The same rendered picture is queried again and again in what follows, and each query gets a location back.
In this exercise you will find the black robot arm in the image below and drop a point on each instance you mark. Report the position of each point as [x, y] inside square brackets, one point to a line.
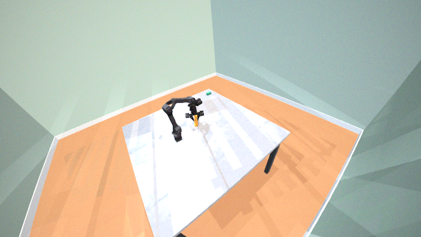
[176, 129]

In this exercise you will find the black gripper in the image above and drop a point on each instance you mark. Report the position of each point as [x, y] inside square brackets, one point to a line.
[193, 113]

